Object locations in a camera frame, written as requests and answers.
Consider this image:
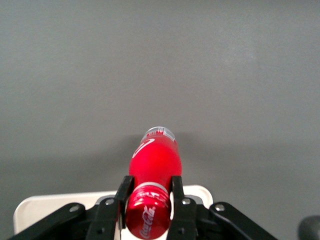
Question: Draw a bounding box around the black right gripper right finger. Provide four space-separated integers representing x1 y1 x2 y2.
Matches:
166 175 199 240

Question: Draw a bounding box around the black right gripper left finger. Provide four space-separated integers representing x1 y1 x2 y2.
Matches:
86 175 135 240

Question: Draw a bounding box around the red coke bottle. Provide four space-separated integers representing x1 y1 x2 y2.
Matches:
124 126 182 240

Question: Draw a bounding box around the beige plastic tray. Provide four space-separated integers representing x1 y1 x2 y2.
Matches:
13 184 214 235

